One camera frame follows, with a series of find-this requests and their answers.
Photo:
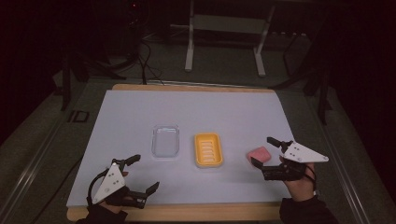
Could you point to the clear plastic lid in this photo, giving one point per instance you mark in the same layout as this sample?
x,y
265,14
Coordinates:
x,y
165,141

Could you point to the dark equipment rack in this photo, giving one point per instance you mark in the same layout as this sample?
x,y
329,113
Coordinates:
x,y
134,21

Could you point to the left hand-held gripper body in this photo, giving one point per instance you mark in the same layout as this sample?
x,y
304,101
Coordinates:
x,y
109,182

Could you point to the person's right hand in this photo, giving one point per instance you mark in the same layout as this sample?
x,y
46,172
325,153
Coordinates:
x,y
300,188

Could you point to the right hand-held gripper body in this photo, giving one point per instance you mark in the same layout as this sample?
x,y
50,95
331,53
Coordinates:
x,y
300,154

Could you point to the metal floor rail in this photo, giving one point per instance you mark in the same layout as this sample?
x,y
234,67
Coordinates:
x,y
29,179
345,174

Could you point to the wooden table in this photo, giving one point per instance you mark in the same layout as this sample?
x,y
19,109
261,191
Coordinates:
x,y
193,213

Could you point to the light grey table mat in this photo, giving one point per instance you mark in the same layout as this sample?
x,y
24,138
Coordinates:
x,y
193,112

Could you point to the pink soap bar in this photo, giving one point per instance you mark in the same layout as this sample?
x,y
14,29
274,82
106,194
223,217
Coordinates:
x,y
259,154

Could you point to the person's left hand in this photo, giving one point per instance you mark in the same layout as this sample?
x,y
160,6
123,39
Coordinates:
x,y
109,207

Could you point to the yellow soap dish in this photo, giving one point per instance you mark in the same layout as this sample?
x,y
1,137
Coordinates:
x,y
208,150

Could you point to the white metal stand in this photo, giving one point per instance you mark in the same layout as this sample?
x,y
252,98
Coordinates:
x,y
189,46

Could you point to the black stand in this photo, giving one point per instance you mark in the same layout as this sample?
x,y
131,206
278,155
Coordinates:
x,y
65,87
323,96

